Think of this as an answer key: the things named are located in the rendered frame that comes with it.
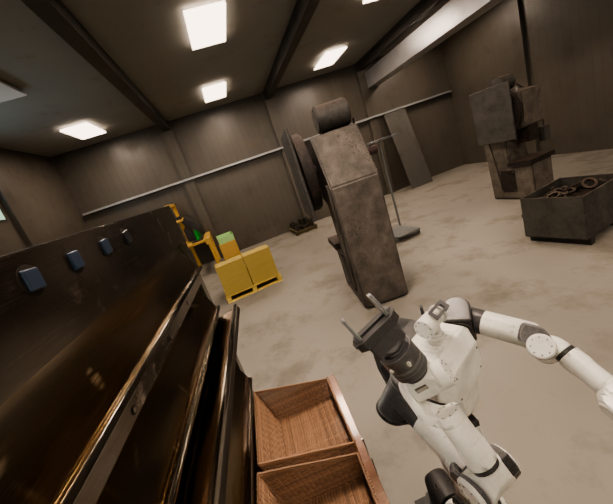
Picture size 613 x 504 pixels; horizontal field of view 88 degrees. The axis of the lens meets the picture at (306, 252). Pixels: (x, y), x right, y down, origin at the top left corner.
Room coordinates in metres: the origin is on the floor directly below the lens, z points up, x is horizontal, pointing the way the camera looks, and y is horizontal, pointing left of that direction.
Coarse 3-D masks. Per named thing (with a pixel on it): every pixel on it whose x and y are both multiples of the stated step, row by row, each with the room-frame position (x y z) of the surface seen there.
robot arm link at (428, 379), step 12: (420, 360) 0.61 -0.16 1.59; (420, 372) 0.60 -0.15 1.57; (432, 372) 0.61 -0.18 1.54; (444, 372) 0.60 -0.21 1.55; (408, 384) 0.62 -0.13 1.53; (420, 384) 0.61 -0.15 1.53; (432, 384) 0.60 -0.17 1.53; (444, 384) 0.59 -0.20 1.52; (420, 396) 0.61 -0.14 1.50; (432, 396) 0.61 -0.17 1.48
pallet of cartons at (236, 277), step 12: (252, 252) 6.20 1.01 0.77; (264, 252) 6.18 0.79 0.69; (216, 264) 6.26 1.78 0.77; (228, 264) 6.00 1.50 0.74; (240, 264) 6.05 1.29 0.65; (252, 264) 6.11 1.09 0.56; (264, 264) 6.16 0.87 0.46; (228, 276) 5.98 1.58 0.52; (240, 276) 6.03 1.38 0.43; (252, 276) 6.11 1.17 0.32; (264, 276) 6.15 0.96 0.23; (276, 276) 6.19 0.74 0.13; (228, 288) 5.96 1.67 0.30; (240, 288) 6.01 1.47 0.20; (252, 288) 6.06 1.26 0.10; (228, 300) 5.93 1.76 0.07
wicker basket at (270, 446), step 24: (264, 408) 1.70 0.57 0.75; (288, 408) 1.77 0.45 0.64; (312, 408) 1.76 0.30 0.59; (336, 408) 1.69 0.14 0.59; (264, 432) 1.48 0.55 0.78; (288, 432) 1.63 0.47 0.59; (312, 432) 1.56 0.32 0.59; (264, 456) 1.31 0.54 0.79; (288, 456) 1.24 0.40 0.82; (312, 456) 1.25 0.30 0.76; (336, 456) 1.26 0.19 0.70; (360, 456) 1.27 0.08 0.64
